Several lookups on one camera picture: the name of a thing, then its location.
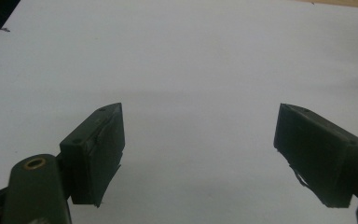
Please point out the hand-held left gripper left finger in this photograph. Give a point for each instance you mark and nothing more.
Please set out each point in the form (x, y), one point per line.
(94, 155)

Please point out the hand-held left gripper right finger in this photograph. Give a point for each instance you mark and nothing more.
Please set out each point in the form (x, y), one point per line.
(320, 155)

